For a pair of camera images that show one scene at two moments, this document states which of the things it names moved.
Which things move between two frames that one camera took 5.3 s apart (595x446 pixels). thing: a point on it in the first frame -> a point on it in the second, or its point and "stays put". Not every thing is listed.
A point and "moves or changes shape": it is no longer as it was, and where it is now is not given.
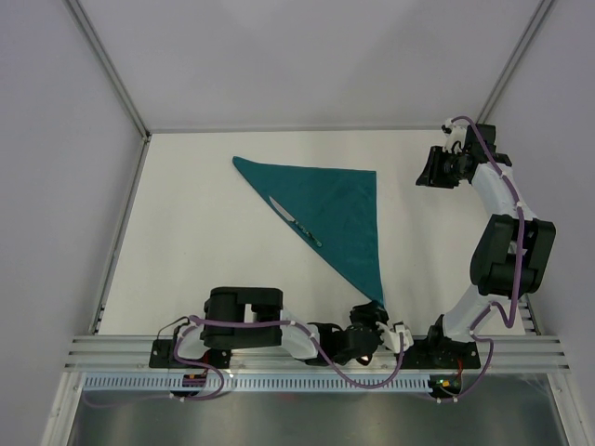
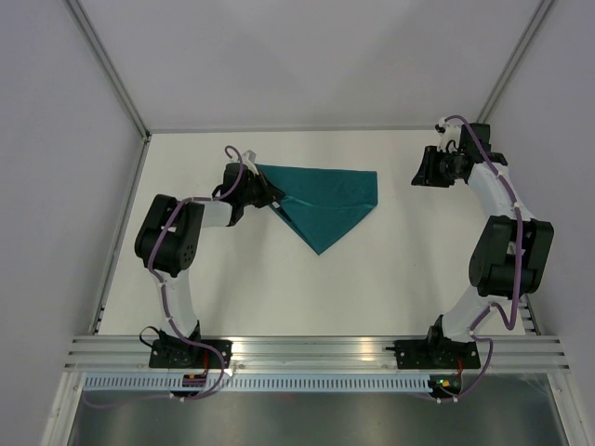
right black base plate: x=436 y=352 stays put
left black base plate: x=162 y=356 stays put
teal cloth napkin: x=337 y=207 moves or changes shape
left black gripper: x=371 y=313 -> x=270 y=191
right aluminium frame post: x=515 y=59 stays put
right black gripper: x=431 y=176 stays put
